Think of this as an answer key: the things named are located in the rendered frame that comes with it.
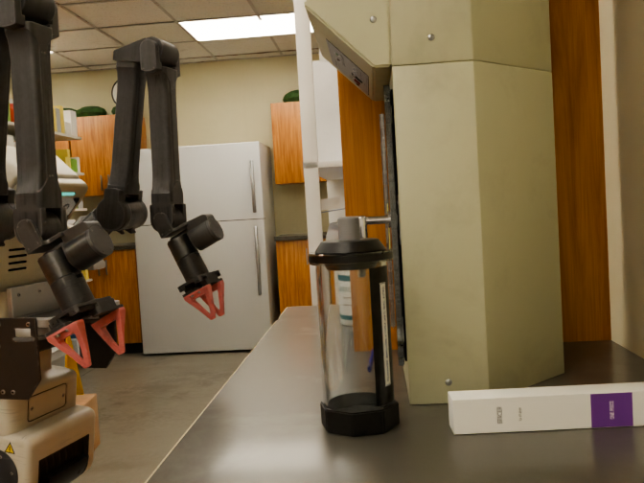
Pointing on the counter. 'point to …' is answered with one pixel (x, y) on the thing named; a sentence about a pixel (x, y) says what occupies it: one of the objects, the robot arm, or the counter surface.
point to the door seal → (399, 225)
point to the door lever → (372, 222)
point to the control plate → (348, 67)
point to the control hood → (356, 35)
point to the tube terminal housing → (476, 195)
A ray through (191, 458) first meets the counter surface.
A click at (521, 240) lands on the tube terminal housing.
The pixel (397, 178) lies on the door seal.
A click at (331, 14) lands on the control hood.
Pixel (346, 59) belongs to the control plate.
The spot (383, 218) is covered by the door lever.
